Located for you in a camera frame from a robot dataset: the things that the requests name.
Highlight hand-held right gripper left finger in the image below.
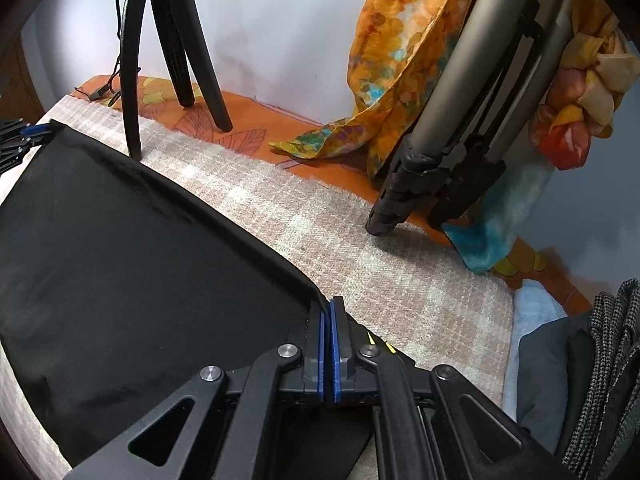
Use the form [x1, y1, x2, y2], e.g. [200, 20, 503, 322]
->
[65, 302, 328, 480]

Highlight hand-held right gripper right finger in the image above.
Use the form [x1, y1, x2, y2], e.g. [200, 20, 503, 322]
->
[327, 296, 576, 480]

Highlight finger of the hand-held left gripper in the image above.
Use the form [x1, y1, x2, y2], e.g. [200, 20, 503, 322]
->
[0, 119, 54, 139]
[0, 135, 51, 173]

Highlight black pants with yellow print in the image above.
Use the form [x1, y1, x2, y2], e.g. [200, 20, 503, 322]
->
[0, 120, 401, 468]

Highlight grey tweed pants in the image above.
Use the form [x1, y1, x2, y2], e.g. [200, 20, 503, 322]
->
[554, 279, 640, 480]

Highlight small black tripod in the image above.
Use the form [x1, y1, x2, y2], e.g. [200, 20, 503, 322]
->
[121, 0, 234, 161]

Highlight orange leaf-print bed sheet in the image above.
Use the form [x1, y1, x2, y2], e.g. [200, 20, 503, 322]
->
[70, 75, 592, 317]

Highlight grey folded tripod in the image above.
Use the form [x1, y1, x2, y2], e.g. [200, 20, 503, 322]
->
[365, 0, 576, 237]

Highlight multicoloured knotted cloth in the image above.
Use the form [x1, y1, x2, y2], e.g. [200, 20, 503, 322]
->
[442, 0, 632, 275]

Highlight black cable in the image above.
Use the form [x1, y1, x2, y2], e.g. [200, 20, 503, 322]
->
[89, 0, 127, 107]

